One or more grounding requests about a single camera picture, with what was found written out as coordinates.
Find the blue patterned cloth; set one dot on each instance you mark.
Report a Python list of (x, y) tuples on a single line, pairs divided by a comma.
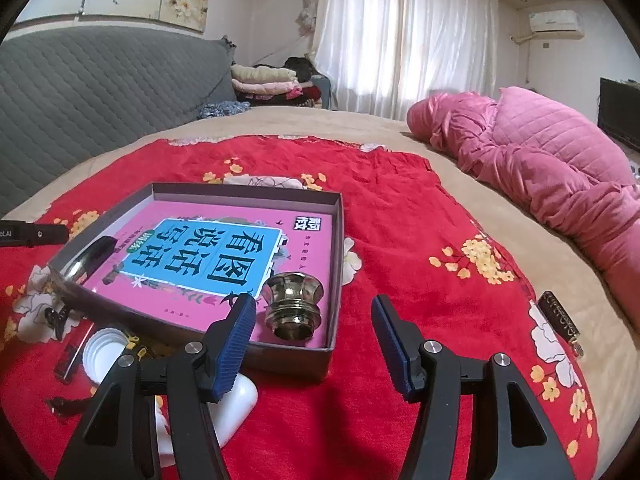
[(222, 108)]

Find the white curtain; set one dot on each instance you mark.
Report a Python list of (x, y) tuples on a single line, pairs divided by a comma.
[(405, 30)]

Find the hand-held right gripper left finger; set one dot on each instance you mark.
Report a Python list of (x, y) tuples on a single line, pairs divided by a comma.
[(234, 347)]

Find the dark tag with gold print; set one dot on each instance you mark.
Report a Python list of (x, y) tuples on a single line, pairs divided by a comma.
[(561, 316)]

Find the dark red folded garment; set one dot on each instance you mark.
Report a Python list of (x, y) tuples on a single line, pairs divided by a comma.
[(305, 94)]

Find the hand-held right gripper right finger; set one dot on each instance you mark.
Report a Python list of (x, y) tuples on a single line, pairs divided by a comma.
[(395, 350)]

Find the red lighter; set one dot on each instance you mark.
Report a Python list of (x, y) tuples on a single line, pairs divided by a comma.
[(65, 362)]

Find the black clip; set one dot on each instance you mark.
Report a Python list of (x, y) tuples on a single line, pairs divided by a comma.
[(56, 321)]

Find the pink quilt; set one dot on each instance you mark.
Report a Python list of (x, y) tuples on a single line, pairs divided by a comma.
[(540, 160)]

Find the black garment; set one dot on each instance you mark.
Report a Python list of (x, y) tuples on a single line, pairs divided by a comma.
[(299, 66)]

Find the white round lid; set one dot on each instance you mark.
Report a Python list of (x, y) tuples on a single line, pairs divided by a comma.
[(105, 355)]

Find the grey quilted cover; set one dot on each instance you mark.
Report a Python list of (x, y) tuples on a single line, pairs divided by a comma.
[(100, 105)]

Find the beige folded garment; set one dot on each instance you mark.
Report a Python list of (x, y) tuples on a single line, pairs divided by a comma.
[(262, 72)]

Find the pink and blue book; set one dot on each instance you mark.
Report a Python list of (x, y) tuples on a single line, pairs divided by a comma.
[(210, 260)]

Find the white air conditioner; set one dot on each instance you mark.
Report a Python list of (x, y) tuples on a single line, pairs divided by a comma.
[(555, 22)]

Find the grey cardboard box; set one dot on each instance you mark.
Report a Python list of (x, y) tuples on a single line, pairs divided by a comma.
[(330, 260)]

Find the red floral blanket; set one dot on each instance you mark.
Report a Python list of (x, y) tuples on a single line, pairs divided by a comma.
[(425, 240)]

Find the pink folded garment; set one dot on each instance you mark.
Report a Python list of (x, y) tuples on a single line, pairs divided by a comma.
[(265, 87)]

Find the black television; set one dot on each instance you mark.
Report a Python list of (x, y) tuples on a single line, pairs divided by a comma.
[(620, 112)]

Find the black bar with gold end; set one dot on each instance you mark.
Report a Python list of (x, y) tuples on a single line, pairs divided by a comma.
[(92, 257)]

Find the white rounded plastic case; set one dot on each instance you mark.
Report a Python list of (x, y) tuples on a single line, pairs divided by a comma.
[(237, 415)]

